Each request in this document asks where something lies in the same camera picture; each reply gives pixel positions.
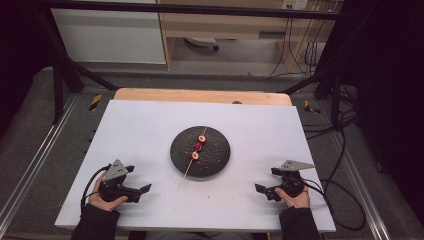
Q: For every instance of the person's left hand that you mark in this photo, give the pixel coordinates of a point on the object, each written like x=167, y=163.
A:
x=103, y=204

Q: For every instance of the white power outlet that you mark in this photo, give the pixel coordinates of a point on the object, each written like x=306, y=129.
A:
x=295, y=4

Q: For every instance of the wooden table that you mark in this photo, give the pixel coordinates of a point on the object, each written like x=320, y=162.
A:
x=186, y=95

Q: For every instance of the dark curtain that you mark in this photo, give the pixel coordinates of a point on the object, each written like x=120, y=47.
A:
x=390, y=83
x=20, y=50

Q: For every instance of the white cabinet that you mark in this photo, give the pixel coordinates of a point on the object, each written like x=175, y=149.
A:
x=106, y=36

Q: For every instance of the red hawthorn piece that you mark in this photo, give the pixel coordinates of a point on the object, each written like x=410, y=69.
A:
x=201, y=138
x=198, y=146
x=194, y=155

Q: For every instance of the aluminium floor rail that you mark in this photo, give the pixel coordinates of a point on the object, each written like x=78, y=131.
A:
x=36, y=160
x=361, y=186

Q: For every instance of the black metal frame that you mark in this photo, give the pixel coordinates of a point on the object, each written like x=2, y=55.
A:
x=186, y=8

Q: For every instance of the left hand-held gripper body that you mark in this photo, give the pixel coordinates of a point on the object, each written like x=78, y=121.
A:
x=113, y=186

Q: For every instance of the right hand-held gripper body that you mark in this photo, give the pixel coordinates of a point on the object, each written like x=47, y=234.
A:
x=292, y=183

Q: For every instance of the black speckled plate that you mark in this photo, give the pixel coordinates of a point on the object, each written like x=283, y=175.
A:
x=213, y=160

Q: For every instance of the yellow black tape strip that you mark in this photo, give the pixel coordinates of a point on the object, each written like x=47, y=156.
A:
x=95, y=102
x=310, y=107

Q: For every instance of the person's right hand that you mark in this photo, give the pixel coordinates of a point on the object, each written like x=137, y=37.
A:
x=298, y=201

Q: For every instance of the thin bamboo skewer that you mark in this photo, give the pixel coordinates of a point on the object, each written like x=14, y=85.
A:
x=188, y=168

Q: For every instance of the light wooden desk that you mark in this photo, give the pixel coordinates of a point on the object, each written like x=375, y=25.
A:
x=226, y=26

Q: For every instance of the white chair base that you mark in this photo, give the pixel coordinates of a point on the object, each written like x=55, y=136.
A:
x=201, y=41

